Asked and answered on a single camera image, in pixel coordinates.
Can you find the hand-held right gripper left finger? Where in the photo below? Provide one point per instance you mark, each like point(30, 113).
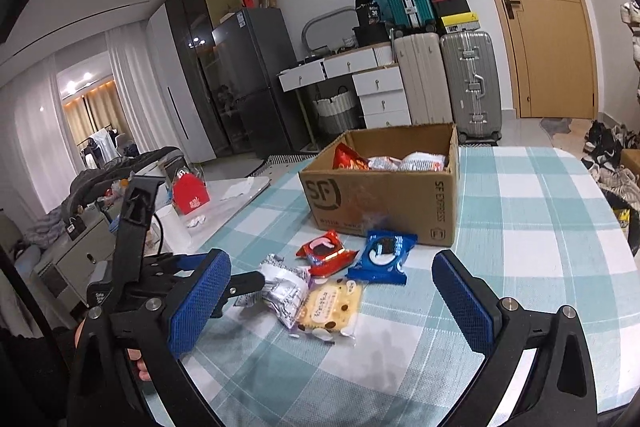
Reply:
point(200, 302)

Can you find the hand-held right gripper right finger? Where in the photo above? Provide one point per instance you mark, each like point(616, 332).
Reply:
point(462, 302)

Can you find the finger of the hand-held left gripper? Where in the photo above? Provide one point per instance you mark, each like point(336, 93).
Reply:
point(245, 284)
point(190, 263)

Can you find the silver snack packet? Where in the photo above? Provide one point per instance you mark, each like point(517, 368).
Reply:
point(287, 292)

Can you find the red cookie packet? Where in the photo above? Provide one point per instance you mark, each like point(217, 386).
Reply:
point(325, 254)

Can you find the yellow cookie packet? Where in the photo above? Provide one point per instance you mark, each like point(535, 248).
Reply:
point(330, 312)

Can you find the blue cookie packet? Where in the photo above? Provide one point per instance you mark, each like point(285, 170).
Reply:
point(382, 257)

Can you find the brown cardboard box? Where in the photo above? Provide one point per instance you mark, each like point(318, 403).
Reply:
point(390, 207)

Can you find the white and red snack packet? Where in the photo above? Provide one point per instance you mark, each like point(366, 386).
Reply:
point(422, 162)

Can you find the large red snack packet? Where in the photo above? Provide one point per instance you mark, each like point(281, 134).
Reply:
point(350, 159)

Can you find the person's left forearm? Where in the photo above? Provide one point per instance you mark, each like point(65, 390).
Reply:
point(30, 382)

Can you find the person's left hand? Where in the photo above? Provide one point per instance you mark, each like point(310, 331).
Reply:
point(140, 364)

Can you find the white bedside cabinet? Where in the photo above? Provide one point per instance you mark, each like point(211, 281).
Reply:
point(75, 252)

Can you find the white side table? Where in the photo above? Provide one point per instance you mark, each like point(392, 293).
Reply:
point(235, 212)

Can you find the white tissue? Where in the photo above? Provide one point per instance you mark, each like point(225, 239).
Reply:
point(237, 192)

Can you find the clothes rack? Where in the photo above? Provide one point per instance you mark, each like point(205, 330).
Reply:
point(102, 147)

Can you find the green checked tablecloth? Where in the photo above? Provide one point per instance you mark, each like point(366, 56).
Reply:
point(525, 207)

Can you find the striped rug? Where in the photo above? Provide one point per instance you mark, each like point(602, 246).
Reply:
point(285, 160)

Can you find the beige curtain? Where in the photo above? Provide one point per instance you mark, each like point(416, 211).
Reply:
point(100, 107)

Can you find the white sheer curtain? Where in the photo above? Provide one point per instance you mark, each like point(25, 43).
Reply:
point(127, 92)
point(30, 142)

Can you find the white wardrobe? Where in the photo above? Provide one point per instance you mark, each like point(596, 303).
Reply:
point(165, 82)

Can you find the black basin with wrappers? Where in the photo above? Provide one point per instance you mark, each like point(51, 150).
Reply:
point(627, 227)

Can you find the dark glass cabinet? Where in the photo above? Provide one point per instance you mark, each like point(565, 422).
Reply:
point(192, 57)

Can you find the grey refrigerator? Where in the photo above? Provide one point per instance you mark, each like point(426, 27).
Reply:
point(260, 82)

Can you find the grey laundry basket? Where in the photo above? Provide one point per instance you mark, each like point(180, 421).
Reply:
point(337, 112)

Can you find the grey floor mat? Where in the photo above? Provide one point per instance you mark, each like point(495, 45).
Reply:
point(555, 126)

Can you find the pile of shoes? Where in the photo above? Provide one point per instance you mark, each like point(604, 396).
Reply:
point(607, 152)

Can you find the white desk with drawers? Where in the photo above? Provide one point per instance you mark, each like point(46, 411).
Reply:
point(385, 102)

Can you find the small cardboard box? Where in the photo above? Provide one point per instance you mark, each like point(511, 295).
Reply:
point(631, 161)

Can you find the silver suitcase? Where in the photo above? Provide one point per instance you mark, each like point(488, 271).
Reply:
point(472, 82)

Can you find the beige suitcase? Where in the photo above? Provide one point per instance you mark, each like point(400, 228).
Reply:
point(422, 77)

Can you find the yellow and black shoe box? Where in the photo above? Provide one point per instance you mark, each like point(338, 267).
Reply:
point(460, 24)

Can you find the wooden door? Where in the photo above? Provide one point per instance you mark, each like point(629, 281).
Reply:
point(550, 32)

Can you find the plain black shoe box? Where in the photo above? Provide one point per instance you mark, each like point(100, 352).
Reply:
point(451, 9)

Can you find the black printed bag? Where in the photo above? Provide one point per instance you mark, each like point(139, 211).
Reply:
point(369, 11)

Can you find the shoe rack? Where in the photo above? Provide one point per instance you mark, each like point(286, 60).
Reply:
point(632, 32)

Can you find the grey rounded frame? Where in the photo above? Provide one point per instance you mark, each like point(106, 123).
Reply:
point(312, 24)

